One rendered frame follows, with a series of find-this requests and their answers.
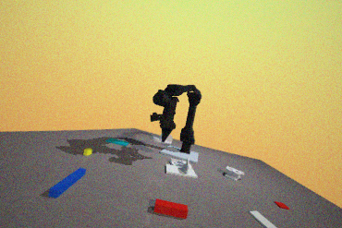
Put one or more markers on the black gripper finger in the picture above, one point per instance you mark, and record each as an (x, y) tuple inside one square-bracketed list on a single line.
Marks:
[(165, 133)]

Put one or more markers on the blue rectangular bar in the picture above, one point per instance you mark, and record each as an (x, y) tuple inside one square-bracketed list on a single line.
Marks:
[(66, 183)]

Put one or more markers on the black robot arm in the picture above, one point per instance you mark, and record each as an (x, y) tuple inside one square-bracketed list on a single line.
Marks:
[(163, 98)]

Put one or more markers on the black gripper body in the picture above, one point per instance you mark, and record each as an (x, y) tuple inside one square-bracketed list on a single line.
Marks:
[(168, 118)]

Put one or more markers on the red rectangular block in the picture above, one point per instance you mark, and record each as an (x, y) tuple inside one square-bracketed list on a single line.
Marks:
[(170, 208)]

